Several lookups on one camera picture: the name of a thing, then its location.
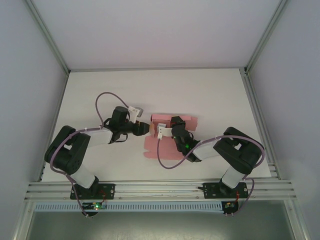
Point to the pink paper box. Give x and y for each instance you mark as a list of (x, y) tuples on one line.
[(167, 147)]

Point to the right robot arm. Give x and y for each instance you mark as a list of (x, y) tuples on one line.
[(235, 175)]

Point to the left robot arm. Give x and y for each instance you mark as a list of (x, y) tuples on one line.
[(75, 172)]

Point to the small circuit board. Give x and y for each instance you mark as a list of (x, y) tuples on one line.
[(229, 206)]

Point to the circuit board with green light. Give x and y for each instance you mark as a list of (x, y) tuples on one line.
[(96, 206)]

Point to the aluminium mounting rail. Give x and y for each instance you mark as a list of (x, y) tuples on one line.
[(160, 191)]

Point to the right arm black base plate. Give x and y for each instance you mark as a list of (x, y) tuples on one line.
[(211, 191)]

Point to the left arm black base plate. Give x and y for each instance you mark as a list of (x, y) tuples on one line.
[(107, 191)]

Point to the aluminium side rail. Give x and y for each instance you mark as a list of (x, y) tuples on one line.
[(260, 125)]

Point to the aluminium frame post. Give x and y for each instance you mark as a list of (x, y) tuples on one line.
[(266, 35), (47, 35)]

